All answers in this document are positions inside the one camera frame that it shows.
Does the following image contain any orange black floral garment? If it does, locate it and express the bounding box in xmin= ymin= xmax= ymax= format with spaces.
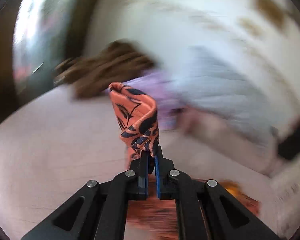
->
xmin=107 ymin=81 xmax=262 ymax=240

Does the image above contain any grey quilted pillow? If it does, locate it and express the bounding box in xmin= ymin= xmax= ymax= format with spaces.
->
xmin=169 ymin=44 xmax=291 ymax=151

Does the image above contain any pink quilted bed cover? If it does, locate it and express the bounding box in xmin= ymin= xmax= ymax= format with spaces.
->
xmin=0 ymin=86 xmax=300 ymax=239

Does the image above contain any purple floral garment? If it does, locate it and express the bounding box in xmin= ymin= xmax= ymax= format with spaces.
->
xmin=124 ymin=69 xmax=191 ymax=131

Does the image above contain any pink maroon bolster cushion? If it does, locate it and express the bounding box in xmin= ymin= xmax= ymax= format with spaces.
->
xmin=178 ymin=108 xmax=287 ymax=177

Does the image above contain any window with frame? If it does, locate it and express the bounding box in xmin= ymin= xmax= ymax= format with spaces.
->
xmin=12 ymin=0 xmax=73 ymax=95

